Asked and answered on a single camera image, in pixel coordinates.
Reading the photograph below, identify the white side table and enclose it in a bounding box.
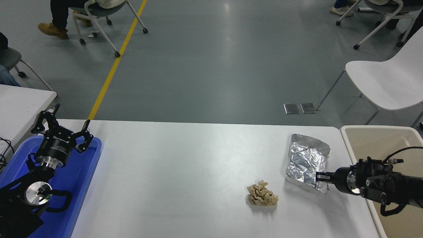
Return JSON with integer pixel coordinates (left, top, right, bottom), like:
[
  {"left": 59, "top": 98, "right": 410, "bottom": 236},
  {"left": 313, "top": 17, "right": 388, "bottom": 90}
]
[{"left": 0, "top": 84, "right": 58, "bottom": 159}]

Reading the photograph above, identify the white frame rolling chair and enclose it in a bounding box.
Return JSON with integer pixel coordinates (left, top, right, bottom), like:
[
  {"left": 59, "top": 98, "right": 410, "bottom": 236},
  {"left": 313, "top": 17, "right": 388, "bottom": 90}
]
[
  {"left": 69, "top": 0, "right": 148, "bottom": 58},
  {"left": 335, "top": 0, "right": 423, "bottom": 50}
]

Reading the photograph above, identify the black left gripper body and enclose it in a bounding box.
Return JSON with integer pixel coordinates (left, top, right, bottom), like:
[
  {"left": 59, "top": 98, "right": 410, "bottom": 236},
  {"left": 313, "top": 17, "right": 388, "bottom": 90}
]
[{"left": 35, "top": 129, "right": 77, "bottom": 164}]

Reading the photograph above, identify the large pale bin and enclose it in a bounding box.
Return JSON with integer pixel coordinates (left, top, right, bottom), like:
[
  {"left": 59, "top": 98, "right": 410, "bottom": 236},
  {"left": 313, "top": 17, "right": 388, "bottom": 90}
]
[{"left": 340, "top": 125, "right": 423, "bottom": 238}]

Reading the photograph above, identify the grey office chair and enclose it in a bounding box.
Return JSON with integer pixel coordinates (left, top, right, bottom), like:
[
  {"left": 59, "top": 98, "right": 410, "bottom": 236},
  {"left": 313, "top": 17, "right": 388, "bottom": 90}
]
[{"left": 0, "top": 46, "right": 53, "bottom": 91}]

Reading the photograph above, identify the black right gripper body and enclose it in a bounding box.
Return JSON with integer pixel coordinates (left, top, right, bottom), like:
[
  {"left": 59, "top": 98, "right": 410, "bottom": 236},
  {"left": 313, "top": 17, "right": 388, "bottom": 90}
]
[{"left": 331, "top": 167, "right": 353, "bottom": 193}]

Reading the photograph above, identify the blue plastic tray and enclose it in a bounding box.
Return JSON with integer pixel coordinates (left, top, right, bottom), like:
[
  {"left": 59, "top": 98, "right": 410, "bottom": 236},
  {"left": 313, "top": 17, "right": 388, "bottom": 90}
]
[{"left": 0, "top": 135, "right": 103, "bottom": 238}]

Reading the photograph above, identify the crumpled tan paper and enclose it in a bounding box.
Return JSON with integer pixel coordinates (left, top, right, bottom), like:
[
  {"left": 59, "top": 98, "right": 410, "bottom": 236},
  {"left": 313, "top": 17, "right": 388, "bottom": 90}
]
[{"left": 247, "top": 180, "right": 279, "bottom": 207}]

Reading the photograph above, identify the foil tray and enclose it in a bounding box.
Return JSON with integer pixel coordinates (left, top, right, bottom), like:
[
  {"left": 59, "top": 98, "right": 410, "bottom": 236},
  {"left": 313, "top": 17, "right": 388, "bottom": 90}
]
[{"left": 286, "top": 134, "right": 331, "bottom": 195}]

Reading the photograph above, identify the thin black cable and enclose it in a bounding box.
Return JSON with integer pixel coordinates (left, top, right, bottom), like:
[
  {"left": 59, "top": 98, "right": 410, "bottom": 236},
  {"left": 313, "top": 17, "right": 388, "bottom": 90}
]
[{"left": 0, "top": 137, "right": 15, "bottom": 172}]

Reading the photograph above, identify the white shell chair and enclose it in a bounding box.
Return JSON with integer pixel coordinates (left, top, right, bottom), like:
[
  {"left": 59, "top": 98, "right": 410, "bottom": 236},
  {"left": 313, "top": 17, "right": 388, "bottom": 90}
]
[{"left": 316, "top": 26, "right": 423, "bottom": 129}]

